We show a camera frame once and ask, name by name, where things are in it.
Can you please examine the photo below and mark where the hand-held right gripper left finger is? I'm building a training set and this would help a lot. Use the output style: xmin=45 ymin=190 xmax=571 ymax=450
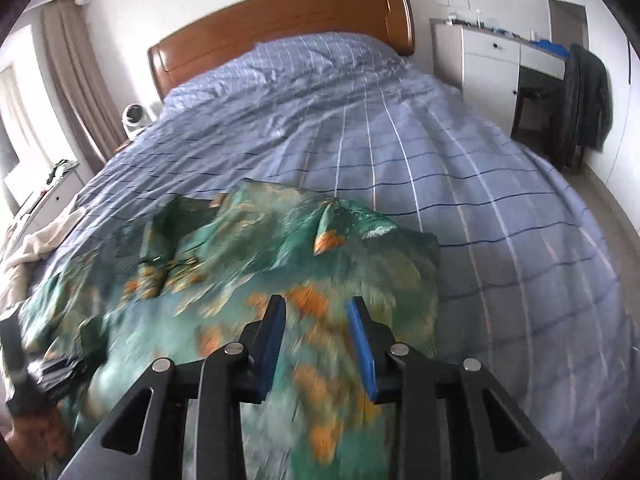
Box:
xmin=59 ymin=294 xmax=288 ymax=480

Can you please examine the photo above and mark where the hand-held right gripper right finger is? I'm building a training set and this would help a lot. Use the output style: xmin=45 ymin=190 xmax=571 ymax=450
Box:
xmin=347 ymin=296 xmax=576 ymax=480

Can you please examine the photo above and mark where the green floral garment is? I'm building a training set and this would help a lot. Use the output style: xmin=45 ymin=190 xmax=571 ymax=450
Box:
xmin=20 ymin=179 xmax=442 ymax=480

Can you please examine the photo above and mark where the beige blanket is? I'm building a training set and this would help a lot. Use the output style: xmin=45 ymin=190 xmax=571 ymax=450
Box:
xmin=0 ymin=205 xmax=86 ymax=311

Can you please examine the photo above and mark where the white drawer cabinet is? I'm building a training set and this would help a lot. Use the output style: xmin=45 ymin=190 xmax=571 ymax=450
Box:
xmin=0 ymin=160 xmax=88 ymax=241

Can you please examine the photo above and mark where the blue checked bedsheet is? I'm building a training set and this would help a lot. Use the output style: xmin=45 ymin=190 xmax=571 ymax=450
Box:
xmin=20 ymin=31 xmax=636 ymax=480

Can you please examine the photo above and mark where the white round fan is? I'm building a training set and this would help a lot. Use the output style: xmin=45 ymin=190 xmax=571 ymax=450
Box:
xmin=121 ymin=103 xmax=151 ymax=140

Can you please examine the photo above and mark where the brown curtain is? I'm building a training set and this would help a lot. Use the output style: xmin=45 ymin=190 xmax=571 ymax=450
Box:
xmin=40 ymin=0 xmax=126 ymax=161

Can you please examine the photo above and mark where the dark wooden chair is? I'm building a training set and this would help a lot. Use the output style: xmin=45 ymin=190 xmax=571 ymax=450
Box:
xmin=512 ymin=85 xmax=586 ymax=171

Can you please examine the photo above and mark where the white dresser cabinet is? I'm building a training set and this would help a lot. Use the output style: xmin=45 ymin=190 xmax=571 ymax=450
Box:
xmin=431 ymin=17 xmax=571 ymax=136

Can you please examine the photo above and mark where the wooden headboard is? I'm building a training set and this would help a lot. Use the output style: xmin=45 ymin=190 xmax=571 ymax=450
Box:
xmin=148 ymin=0 xmax=416 ymax=101

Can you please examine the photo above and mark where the dark jacket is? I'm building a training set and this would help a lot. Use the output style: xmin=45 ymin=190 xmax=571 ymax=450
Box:
xmin=562 ymin=43 xmax=613 ymax=151

